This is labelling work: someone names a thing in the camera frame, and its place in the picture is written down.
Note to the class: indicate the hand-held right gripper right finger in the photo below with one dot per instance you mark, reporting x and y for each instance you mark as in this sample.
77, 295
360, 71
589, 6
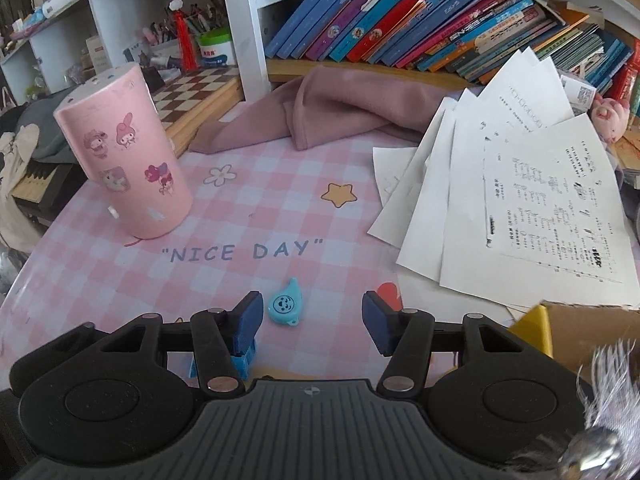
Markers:
377, 326

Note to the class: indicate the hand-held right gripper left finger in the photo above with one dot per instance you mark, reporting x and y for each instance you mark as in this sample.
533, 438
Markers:
247, 321

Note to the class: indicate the yellow cardboard box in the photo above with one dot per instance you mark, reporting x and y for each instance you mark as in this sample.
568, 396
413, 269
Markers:
565, 331

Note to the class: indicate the pink checked desktop mat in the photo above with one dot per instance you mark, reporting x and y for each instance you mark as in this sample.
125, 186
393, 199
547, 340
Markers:
280, 200

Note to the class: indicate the pink sticker cylinder container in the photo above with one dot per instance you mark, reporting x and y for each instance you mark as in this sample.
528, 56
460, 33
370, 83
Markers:
125, 160

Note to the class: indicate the pile of printed papers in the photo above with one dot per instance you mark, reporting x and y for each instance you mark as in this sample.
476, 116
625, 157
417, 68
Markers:
540, 200

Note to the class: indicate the pink cloth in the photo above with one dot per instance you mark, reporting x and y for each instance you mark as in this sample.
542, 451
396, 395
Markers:
340, 105

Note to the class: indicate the wooden chessboard box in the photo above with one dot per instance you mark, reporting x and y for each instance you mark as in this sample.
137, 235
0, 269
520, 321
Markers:
200, 92

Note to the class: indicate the white fringed tassel with bell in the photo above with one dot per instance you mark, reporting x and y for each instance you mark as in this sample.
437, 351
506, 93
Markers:
597, 447

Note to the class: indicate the white cloth bag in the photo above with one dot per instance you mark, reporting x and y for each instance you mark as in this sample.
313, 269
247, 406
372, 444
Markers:
17, 200

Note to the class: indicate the green and white jar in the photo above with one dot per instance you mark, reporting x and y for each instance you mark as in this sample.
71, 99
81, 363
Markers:
216, 50

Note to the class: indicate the grey cloth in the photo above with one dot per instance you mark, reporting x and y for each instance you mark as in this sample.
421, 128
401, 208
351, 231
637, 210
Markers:
40, 125

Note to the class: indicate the red tassel ornament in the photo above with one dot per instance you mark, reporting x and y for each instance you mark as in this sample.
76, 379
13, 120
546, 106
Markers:
186, 35

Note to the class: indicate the white bookshelf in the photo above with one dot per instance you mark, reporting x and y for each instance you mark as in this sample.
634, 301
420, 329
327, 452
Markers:
245, 25

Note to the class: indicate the bundle of pens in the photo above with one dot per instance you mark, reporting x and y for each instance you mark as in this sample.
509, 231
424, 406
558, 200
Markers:
165, 30

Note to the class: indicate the small white labelled box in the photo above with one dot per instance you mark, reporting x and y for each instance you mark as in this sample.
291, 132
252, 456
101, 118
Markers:
577, 94

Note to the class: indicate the row of leaning colourful books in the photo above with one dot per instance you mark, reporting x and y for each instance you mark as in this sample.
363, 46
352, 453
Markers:
400, 15

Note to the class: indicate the pink pig plush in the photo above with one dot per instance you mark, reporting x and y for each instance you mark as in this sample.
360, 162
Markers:
610, 117

